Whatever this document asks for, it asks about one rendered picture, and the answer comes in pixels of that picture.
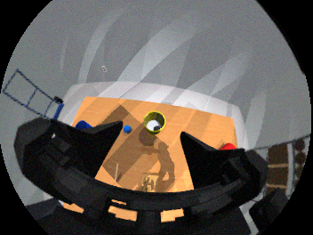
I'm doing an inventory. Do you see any blue ball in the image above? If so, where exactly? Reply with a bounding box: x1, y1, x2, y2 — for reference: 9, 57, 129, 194
124, 126, 132, 133

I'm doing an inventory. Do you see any yellow mug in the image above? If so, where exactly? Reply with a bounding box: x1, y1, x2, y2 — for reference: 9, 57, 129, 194
143, 110, 166, 135

